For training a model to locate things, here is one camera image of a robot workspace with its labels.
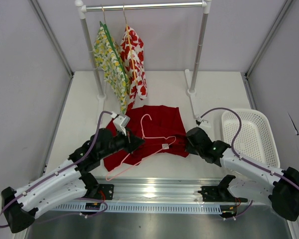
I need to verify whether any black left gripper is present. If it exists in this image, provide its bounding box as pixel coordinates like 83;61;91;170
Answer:
99;126;144;159

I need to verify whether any red skirt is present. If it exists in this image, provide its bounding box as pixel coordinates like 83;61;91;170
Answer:
104;106;189;171

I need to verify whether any pink wire hanger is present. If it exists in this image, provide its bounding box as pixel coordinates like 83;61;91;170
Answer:
105;114;177;182

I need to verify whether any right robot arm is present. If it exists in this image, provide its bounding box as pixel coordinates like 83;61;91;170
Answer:
186;127;299;222

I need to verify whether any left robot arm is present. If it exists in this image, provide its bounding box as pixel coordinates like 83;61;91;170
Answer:
1;128;145;234

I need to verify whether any white skirt care label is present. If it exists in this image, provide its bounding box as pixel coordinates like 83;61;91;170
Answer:
162;144;169;150

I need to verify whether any yellow hanger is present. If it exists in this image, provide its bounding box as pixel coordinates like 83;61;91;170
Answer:
123;4;137;80

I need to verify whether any green hanger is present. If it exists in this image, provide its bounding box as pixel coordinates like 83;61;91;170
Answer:
99;6;129;80

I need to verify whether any white perforated basket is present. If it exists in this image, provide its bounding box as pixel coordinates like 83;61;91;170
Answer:
233;109;280;168

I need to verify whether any lemon print garment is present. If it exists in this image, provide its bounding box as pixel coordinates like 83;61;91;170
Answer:
92;22;131;114

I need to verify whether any red floral print garment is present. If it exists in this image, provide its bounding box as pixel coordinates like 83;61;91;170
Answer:
119;26;148;110

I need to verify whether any white clothes rack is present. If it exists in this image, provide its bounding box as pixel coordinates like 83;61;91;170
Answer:
75;0;211;120

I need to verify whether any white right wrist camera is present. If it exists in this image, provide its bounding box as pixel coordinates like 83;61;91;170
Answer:
196;119;211;129

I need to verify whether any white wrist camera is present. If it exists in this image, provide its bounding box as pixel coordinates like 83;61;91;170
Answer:
196;119;211;129
111;112;130;136

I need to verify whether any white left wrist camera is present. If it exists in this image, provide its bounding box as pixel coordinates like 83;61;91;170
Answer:
111;112;130;136

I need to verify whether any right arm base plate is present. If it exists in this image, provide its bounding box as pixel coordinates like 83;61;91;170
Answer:
197;186;237;203

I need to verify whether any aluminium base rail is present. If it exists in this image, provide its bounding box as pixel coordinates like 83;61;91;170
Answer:
23;177;296;205

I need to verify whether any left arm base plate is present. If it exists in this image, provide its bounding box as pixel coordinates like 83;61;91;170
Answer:
89;184;115;201

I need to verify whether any perforated cable tray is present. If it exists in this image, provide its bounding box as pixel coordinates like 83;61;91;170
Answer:
49;202;221;214

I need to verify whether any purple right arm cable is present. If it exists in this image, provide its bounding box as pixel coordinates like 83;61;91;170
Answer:
196;107;299;212

